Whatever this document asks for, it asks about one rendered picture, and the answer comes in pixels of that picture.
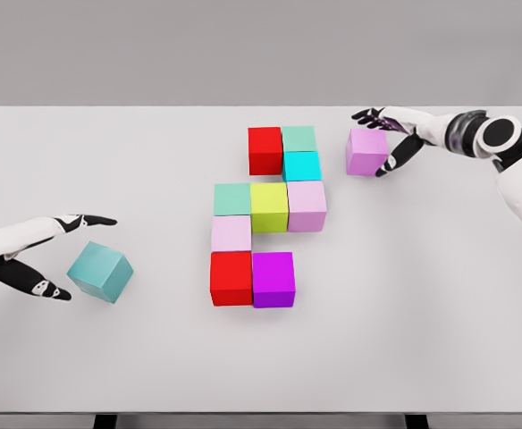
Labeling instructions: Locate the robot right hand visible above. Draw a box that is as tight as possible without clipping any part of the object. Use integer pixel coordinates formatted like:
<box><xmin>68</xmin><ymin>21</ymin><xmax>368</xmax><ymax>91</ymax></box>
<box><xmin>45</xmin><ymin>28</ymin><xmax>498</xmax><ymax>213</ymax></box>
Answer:
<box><xmin>351</xmin><ymin>105</ymin><xmax>439</xmax><ymax>179</ymax></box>

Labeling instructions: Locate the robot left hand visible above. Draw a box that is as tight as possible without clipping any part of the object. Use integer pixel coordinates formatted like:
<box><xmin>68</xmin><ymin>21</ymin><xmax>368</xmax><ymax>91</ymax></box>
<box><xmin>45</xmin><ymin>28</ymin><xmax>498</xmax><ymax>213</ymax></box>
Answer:
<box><xmin>0</xmin><ymin>214</ymin><xmax>119</xmax><ymax>302</ymax></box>

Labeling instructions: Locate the orchid pink cube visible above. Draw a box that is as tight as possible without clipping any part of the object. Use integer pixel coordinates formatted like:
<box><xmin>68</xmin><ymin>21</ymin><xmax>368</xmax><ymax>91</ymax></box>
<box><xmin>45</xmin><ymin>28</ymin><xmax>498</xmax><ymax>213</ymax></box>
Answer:
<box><xmin>345</xmin><ymin>128</ymin><xmax>390</xmax><ymax>177</ymax></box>

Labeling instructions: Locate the teal cube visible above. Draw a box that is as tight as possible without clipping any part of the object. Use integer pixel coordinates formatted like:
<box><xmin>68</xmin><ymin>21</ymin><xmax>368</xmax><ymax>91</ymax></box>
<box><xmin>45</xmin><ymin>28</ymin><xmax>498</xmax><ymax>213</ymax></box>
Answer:
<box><xmin>66</xmin><ymin>240</ymin><xmax>135</xmax><ymax>305</ymax></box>

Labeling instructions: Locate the mint green cube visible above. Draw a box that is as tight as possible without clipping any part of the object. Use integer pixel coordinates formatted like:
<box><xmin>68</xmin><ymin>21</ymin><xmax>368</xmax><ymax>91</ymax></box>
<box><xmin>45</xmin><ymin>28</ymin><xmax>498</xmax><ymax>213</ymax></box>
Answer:
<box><xmin>281</xmin><ymin>125</ymin><xmax>318</xmax><ymax>154</ymax></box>
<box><xmin>213</xmin><ymin>182</ymin><xmax>252</xmax><ymax>217</ymax></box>

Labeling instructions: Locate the cyan cube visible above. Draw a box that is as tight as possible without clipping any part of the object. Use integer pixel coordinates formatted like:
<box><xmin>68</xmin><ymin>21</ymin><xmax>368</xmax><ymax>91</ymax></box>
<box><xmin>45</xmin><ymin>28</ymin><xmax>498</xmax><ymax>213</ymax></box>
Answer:
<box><xmin>282</xmin><ymin>150</ymin><xmax>324</xmax><ymax>183</ymax></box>

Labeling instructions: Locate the pale pink cube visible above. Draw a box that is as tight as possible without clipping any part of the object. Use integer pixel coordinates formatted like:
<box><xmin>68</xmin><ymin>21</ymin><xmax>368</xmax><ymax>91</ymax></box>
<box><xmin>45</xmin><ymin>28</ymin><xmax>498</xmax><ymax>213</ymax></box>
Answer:
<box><xmin>210</xmin><ymin>214</ymin><xmax>254</xmax><ymax>254</ymax></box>
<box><xmin>286</xmin><ymin>180</ymin><xmax>327</xmax><ymax>233</ymax></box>

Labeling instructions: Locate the red cube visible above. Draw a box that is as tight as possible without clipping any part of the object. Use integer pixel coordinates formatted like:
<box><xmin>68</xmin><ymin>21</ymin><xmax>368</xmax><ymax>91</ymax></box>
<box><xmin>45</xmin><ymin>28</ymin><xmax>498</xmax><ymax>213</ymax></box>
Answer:
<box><xmin>209</xmin><ymin>250</ymin><xmax>254</xmax><ymax>307</ymax></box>
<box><xmin>248</xmin><ymin>126</ymin><xmax>284</xmax><ymax>176</ymax></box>

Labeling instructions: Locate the yellow-green cube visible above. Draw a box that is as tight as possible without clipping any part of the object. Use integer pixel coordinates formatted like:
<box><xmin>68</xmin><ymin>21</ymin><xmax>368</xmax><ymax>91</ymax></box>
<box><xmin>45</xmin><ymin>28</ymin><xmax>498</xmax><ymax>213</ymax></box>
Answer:
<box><xmin>249</xmin><ymin>181</ymin><xmax>290</xmax><ymax>234</ymax></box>

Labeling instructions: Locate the magenta purple cube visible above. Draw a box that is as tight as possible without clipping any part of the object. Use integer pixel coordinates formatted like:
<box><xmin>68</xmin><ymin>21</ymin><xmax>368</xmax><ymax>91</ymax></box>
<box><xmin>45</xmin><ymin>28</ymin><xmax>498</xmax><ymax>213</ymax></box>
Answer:
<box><xmin>251</xmin><ymin>251</ymin><xmax>297</xmax><ymax>309</ymax></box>

